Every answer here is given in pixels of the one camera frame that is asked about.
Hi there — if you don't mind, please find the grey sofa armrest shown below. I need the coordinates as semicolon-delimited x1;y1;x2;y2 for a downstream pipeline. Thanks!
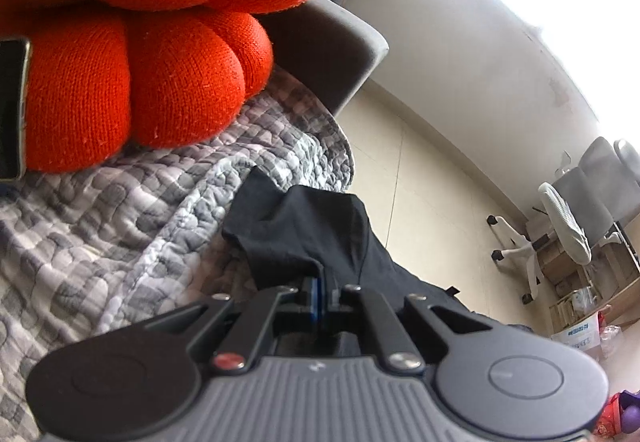
260;0;390;119

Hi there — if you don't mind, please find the wooden desk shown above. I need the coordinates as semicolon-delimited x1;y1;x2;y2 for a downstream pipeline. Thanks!
530;217;640;339

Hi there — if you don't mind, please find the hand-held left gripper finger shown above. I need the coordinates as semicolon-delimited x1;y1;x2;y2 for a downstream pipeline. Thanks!
145;278;320;374
318;278;497;371

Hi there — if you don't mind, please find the grey checked quilted blanket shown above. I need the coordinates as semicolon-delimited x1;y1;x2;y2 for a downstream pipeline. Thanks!
0;66;357;442

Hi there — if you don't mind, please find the white box blue print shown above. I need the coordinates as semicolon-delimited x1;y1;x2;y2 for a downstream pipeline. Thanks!
550;318;604;364

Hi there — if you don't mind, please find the red knot cushion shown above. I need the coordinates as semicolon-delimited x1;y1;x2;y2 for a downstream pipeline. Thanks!
0;0;334;173

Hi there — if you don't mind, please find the white grey office chair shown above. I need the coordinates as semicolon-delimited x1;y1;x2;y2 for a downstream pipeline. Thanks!
486;137;637;305

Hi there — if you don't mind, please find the dark smartphone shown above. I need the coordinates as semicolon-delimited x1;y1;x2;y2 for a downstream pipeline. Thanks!
0;36;32;183

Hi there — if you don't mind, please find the black t-shirt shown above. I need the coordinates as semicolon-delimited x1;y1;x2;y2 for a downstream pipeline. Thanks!
221;165;493;363

